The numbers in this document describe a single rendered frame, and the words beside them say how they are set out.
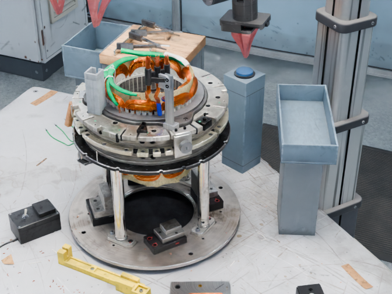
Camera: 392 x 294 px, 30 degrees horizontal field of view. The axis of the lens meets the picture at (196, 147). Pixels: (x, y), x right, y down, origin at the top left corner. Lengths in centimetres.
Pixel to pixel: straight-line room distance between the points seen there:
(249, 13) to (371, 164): 177
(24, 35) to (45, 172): 211
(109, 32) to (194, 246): 66
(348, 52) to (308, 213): 38
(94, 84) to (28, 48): 252
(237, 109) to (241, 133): 6
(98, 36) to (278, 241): 74
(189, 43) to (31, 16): 210
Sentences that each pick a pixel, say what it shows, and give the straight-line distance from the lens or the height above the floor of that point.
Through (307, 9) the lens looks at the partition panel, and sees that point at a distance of 381.
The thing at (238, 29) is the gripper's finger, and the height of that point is 116.
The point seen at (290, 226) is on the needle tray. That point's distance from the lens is 163.
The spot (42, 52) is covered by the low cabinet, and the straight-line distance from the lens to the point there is 392.
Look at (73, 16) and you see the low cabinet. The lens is 412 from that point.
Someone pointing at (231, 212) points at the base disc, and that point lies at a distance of 166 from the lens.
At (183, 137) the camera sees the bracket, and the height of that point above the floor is 109.
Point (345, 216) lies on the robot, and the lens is 197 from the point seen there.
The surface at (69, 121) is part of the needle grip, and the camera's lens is 159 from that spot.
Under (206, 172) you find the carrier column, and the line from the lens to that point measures 152.
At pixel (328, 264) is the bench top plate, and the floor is 78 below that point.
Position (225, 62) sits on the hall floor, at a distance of 411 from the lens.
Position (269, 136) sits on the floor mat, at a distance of 342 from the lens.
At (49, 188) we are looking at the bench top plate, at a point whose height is 78.
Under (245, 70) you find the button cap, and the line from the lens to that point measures 172.
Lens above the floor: 183
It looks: 33 degrees down
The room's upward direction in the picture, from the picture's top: straight up
